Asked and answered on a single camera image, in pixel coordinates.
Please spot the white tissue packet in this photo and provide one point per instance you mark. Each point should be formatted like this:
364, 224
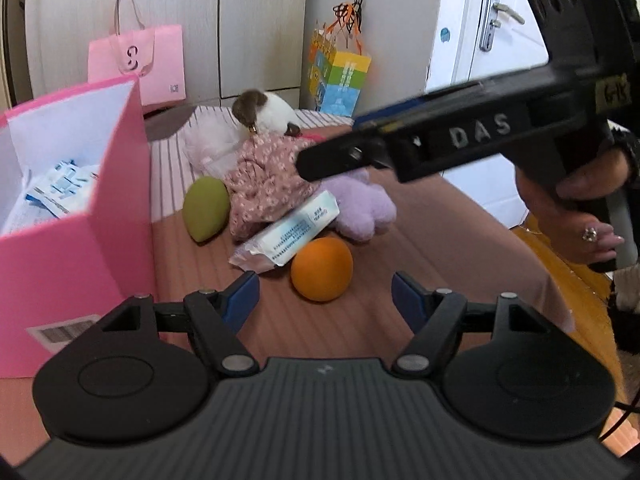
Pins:
290, 232

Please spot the grey wardrobe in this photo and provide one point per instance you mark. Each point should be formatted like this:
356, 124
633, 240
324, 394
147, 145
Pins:
250, 20

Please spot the striped bed sheet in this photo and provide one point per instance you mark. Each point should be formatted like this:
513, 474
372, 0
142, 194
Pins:
167, 175

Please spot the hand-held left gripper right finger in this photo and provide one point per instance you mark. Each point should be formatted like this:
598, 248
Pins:
407, 300

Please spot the floral doll dress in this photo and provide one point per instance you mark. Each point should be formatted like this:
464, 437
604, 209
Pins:
270, 180

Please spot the white door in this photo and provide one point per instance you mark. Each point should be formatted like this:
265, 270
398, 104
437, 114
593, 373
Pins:
465, 10

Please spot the person's right hand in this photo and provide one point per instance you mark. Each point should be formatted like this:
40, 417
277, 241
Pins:
545, 205

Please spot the pink cardboard box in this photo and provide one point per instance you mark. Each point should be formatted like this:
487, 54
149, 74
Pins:
75, 260

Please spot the pile of blue white packets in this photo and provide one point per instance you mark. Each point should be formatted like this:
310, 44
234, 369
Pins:
65, 185

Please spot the orange ball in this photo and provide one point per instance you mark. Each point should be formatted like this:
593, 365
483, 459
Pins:
322, 270

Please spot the person's fuzzy garment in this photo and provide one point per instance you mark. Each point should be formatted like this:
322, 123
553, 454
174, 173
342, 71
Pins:
625, 310

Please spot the pink shopping bag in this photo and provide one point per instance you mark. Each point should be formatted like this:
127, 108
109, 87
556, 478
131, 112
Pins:
160, 60

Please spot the brown ribbed bed cover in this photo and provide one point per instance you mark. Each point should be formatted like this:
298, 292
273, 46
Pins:
400, 250

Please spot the green egg-shaped ball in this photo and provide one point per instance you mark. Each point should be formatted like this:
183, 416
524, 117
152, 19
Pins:
205, 210

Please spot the purple plush flower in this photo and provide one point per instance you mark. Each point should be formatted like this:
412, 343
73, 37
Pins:
360, 210

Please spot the white brown plush toy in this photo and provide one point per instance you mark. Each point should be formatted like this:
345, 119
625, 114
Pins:
272, 110

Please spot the colourful gift bag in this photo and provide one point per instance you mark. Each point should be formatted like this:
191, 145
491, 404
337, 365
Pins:
340, 85

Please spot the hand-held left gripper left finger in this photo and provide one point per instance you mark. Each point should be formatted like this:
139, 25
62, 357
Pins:
242, 297

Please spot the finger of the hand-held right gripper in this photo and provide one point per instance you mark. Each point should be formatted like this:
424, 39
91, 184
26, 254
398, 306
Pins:
390, 110
330, 157

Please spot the blue round sticker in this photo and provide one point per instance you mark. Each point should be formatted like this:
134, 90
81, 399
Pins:
445, 35

